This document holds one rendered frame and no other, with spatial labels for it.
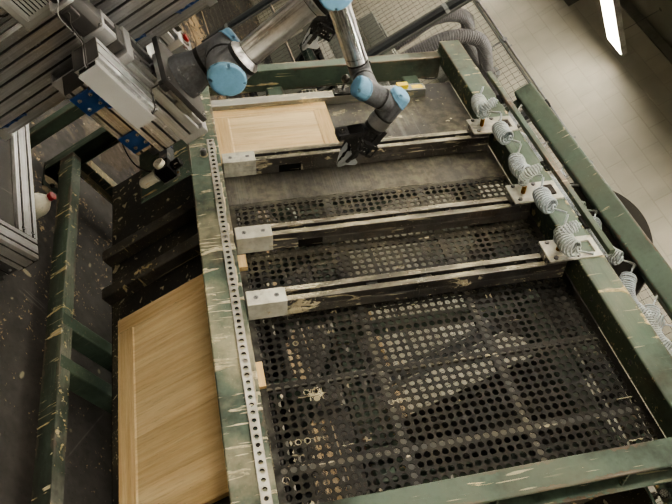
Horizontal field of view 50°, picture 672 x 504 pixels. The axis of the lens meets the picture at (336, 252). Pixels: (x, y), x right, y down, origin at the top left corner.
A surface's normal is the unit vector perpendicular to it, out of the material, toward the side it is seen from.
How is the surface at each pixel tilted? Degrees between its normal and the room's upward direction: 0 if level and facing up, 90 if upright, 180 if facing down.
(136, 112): 90
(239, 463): 59
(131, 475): 90
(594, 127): 90
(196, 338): 90
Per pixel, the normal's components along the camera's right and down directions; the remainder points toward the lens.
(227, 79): 0.07, 0.72
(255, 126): 0.04, -0.71
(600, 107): -0.42, -0.42
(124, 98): 0.29, 0.78
